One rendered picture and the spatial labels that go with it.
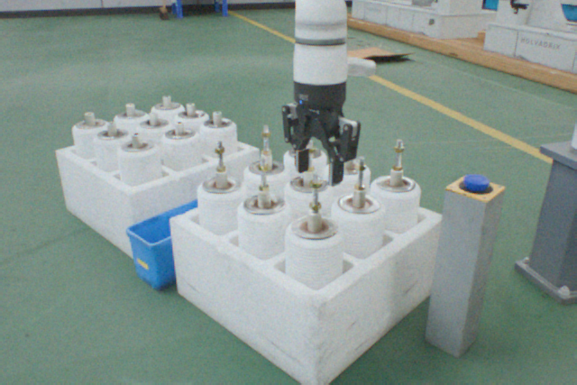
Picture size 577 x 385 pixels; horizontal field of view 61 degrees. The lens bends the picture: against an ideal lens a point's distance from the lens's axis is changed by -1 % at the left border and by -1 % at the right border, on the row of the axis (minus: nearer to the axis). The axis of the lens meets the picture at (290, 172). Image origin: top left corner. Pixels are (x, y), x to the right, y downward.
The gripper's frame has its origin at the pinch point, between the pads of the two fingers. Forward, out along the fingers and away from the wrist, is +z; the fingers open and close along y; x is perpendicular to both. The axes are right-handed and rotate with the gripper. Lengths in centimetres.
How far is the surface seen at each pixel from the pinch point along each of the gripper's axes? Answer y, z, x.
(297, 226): -2.3, 10.0, -2.1
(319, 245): 3.2, 10.8, -2.7
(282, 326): 0.1, 25.5, -7.8
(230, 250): -13.8, 17.3, -7.5
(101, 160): -65, 16, -8
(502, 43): -95, 22, 270
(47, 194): -100, 35, -13
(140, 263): -40, 31, -13
